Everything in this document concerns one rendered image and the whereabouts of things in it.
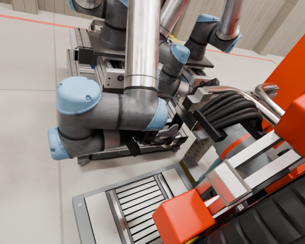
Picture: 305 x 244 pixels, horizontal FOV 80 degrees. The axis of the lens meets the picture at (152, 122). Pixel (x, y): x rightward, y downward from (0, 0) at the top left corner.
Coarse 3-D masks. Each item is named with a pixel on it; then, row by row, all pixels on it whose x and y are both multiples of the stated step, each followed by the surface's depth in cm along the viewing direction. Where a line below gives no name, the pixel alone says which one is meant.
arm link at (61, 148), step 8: (56, 128) 39; (48, 136) 38; (56, 136) 38; (96, 136) 41; (56, 144) 37; (64, 144) 38; (72, 144) 38; (80, 144) 38; (88, 144) 40; (96, 144) 42; (104, 144) 43; (56, 152) 37; (64, 152) 38; (72, 152) 39; (80, 152) 40; (88, 152) 42; (56, 160) 40
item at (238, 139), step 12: (228, 132) 56; (240, 132) 54; (216, 144) 59; (228, 144) 55; (240, 144) 53; (228, 156) 55; (264, 156) 50; (252, 168) 50; (288, 168) 50; (276, 180) 47; (252, 192) 52
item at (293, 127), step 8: (304, 96) 25; (296, 104) 25; (304, 104) 25; (288, 112) 27; (296, 112) 26; (304, 112) 24; (280, 120) 30; (288, 120) 28; (296, 120) 26; (304, 120) 25; (280, 128) 30; (288, 128) 29; (296, 128) 27; (304, 128) 26; (280, 136) 32; (288, 136) 30; (296, 136) 28; (304, 136) 27; (296, 144) 29; (304, 144) 28; (304, 152) 28
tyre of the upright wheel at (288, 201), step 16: (304, 176) 27; (288, 192) 25; (304, 192) 24; (256, 208) 27; (272, 208) 25; (288, 208) 24; (304, 208) 23; (224, 224) 32; (240, 224) 27; (256, 224) 25; (272, 224) 24; (288, 224) 24; (304, 224) 23; (208, 240) 31; (224, 240) 28; (240, 240) 26; (256, 240) 25; (272, 240) 24; (288, 240) 23; (304, 240) 23
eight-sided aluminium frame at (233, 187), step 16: (256, 144) 33; (272, 144) 33; (224, 160) 34; (240, 160) 33; (288, 160) 30; (304, 160) 64; (208, 176) 36; (224, 176) 33; (240, 176) 32; (256, 176) 31; (272, 176) 31; (208, 192) 41; (224, 192) 33; (240, 192) 31; (208, 208) 37; (224, 208) 38
